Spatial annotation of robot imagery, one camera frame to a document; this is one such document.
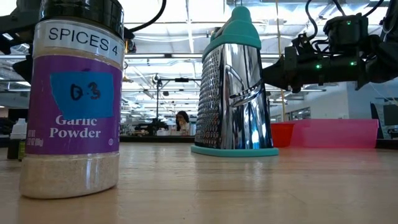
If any yellow hanging cable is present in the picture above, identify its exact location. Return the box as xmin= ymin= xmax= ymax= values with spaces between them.
xmin=275 ymin=0 xmax=287 ymax=123

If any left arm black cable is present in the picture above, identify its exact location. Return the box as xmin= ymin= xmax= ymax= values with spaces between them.
xmin=127 ymin=0 xmax=168 ymax=34

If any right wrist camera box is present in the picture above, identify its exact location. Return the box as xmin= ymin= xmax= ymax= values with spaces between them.
xmin=323 ymin=14 xmax=369 ymax=54

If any pink plastic bin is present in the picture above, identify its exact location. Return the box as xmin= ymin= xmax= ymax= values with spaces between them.
xmin=289 ymin=118 xmax=379 ymax=149

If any small white-capped dropper bottle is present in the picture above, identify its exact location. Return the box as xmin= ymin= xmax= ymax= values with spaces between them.
xmin=7 ymin=118 xmax=28 ymax=161

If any black computer monitor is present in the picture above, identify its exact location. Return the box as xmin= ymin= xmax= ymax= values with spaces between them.
xmin=369 ymin=98 xmax=398 ymax=141

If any steel box grater teal trim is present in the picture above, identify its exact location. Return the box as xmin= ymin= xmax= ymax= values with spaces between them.
xmin=190 ymin=5 xmax=280 ymax=158

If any black overhead camera stand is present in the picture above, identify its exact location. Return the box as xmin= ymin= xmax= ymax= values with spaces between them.
xmin=151 ymin=73 xmax=203 ymax=121

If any black aluminium table frame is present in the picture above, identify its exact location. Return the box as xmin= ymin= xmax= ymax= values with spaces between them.
xmin=119 ymin=136 xmax=398 ymax=149

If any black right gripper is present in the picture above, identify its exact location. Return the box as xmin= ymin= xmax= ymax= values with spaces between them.
xmin=262 ymin=46 xmax=368 ymax=93

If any garlic powder spice jar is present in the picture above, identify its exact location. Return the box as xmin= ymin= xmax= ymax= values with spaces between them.
xmin=19 ymin=0 xmax=126 ymax=200

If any person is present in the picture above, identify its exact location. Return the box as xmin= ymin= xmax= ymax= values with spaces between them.
xmin=175 ymin=110 xmax=191 ymax=137

